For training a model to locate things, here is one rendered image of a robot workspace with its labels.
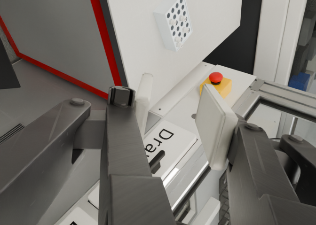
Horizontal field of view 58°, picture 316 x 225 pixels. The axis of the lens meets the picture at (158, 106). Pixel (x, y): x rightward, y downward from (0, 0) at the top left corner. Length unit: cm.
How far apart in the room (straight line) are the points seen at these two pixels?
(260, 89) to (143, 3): 44
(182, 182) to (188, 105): 26
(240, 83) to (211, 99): 77
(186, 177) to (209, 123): 54
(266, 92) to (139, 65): 40
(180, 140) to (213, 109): 58
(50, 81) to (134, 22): 53
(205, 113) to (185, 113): 66
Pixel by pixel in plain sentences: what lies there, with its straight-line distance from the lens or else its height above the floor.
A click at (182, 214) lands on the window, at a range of 67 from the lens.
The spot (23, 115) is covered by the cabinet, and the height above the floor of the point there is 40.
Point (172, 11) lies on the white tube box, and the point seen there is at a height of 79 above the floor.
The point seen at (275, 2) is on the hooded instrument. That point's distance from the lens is 122.
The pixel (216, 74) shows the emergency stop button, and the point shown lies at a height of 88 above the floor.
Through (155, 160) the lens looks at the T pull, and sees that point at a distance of 66.
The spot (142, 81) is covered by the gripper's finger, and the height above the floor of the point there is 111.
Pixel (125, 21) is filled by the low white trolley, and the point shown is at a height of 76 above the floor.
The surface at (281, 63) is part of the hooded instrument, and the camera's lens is 133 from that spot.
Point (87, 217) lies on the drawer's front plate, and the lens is 67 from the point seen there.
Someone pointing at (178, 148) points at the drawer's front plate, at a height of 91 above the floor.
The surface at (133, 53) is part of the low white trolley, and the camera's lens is 70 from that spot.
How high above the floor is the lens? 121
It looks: 32 degrees down
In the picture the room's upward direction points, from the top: 114 degrees clockwise
